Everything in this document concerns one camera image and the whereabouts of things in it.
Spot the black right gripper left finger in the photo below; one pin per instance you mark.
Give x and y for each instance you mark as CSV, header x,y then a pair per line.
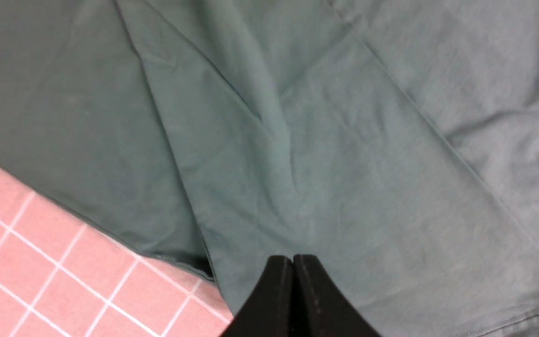
x,y
266,312

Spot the pink grid tablecloth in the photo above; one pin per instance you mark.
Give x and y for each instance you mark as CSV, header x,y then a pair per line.
x,y
61,278

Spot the green long-sleeved shirt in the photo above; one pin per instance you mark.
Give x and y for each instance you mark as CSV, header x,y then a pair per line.
x,y
397,140

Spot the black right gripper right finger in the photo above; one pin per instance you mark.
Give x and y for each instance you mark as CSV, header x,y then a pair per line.
x,y
319,308

